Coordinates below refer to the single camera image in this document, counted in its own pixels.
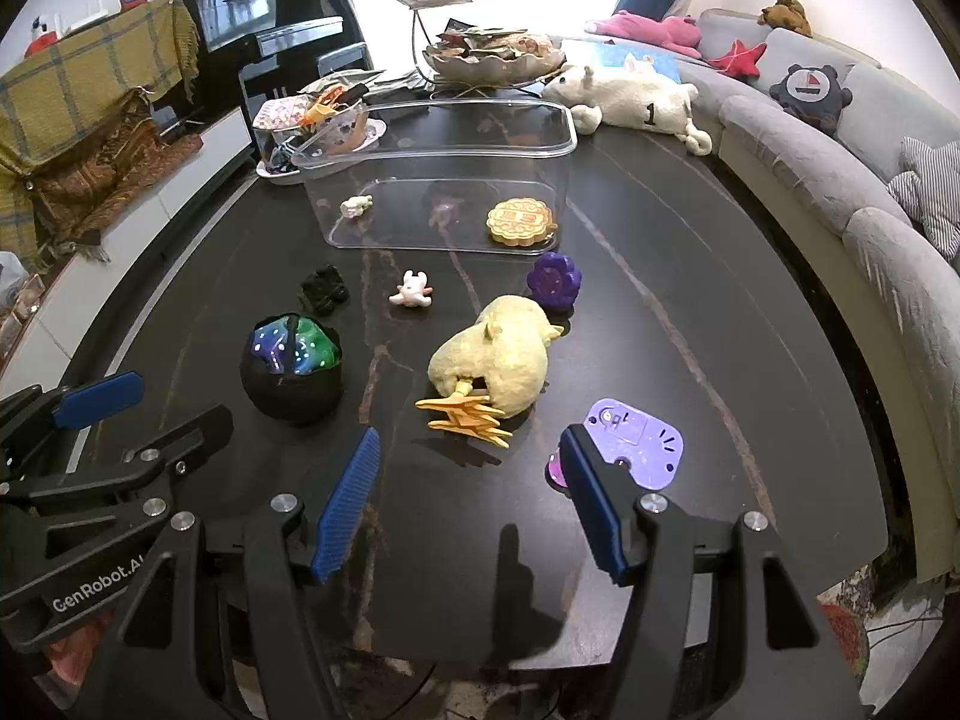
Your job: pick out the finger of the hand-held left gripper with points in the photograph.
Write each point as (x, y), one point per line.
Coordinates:
(97, 399)
(187, 439)

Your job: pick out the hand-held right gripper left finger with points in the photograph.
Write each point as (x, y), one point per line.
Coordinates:
(349, 510)

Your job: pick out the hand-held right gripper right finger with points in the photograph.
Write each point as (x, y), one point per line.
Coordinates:
(592, 510)

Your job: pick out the green dinosaur toy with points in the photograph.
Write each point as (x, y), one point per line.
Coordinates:
(289, 390)

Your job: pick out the yellow plush chick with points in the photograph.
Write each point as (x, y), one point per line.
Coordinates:
(495, 360)

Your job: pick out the black toy car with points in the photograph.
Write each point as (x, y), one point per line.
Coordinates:
(324, 289)

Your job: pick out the white pink bunny figurine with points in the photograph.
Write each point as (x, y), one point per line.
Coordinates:
(410, 291)

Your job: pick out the purple flower toy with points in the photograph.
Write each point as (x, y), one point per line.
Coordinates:
(553, 281)

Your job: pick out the clear plastic container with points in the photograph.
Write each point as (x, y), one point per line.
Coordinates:
(450, 165)

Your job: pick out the black marble desktop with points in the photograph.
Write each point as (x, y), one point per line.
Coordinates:
(675, 330)

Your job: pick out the brown patterned cloth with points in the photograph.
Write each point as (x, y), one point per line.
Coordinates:
(97, 172)

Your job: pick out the patterned rug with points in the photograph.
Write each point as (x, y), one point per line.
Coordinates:
(844, 630)

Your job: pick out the white oval dish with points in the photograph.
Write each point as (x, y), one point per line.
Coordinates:
(274, 172)

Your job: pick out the small white figurine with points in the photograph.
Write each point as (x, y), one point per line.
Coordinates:
(355, 206)

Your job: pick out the yellow mooncake toy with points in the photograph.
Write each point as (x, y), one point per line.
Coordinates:
(521, 221)

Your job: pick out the yellow plaid blanket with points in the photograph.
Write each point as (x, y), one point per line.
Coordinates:
(67, 82)

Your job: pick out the patterned paper box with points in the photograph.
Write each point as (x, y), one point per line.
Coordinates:
(279, 114)

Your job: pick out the white patterned cup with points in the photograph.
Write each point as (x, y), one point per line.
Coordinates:
(346, 131)

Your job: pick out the black chair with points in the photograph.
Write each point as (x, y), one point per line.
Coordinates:
(255, 90)

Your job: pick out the orange plastic toy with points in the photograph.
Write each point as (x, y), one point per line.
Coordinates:
(324, 106)

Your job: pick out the grey sofa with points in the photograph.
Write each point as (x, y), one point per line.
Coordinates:
(825, 187)

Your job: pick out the black piano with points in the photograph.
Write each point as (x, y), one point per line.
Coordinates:
(225, 15)

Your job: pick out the white plush animal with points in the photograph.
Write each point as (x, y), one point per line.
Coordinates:
(637, 101)

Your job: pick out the striped star cushion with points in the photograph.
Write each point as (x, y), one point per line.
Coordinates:
(934, 187)

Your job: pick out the navy round cushion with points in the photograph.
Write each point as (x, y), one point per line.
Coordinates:
(810, 94)

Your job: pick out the red star plush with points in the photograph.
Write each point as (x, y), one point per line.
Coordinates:
(739, 58)

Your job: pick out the pile of snack packets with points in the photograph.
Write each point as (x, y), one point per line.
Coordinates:
(495, 41)

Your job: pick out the pink plush toy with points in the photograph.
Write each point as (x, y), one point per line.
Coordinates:
(649, 30)

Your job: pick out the brown teddy plush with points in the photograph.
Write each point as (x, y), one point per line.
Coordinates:
(786, 15)

